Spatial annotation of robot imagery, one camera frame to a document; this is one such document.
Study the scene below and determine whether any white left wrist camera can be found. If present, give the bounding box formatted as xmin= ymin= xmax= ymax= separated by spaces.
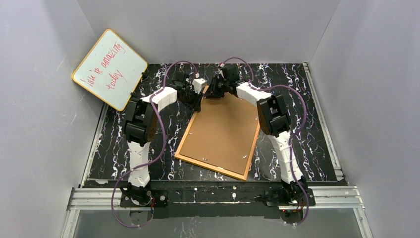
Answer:
xmin=192 ymin=78 xmax=207 ymax=94

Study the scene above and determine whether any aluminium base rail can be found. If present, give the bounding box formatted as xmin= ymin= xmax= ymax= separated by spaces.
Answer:
xmin=61 ymin=185 xmax=372 ymax=238

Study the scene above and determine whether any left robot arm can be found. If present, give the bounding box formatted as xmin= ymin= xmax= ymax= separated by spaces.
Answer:
xmin=123 ymin=73 xmax=207 ymax=187

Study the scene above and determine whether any yellow wooden picture frame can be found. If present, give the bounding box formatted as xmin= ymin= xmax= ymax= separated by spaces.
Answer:
xmin=174 ymin=86 xmax=262 ymax=181

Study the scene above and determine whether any yellow-rimmed whiteboard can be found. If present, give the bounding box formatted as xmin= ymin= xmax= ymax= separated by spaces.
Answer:
xmin=71 ymin=29 xmax=148 ymax=111

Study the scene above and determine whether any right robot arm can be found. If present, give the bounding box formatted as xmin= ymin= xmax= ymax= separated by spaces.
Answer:
xmin=205 ymin=63 xmax=304 ymax=186

